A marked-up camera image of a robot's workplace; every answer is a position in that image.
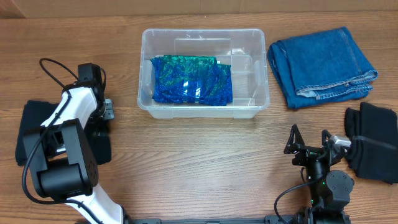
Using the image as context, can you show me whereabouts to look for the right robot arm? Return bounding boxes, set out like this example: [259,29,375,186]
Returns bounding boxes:
[278,125,354,223]

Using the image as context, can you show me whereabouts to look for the folded blue denim jeans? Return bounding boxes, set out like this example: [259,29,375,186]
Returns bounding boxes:
[267,27,378,110]

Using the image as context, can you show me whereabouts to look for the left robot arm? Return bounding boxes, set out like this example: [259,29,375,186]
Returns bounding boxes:
[22,63,131,223]

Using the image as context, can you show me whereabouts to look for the clear plastic storage bin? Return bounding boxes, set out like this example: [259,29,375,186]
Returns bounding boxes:
[137,29,270,119]

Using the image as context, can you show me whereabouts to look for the blue green sequin cloth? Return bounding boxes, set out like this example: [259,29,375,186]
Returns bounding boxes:
[151,55,233,106]

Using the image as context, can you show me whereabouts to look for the black cloth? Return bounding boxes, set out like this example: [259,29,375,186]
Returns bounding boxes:
[344,102,397,184]
[15,100,58,166]
[84,118,112,165]

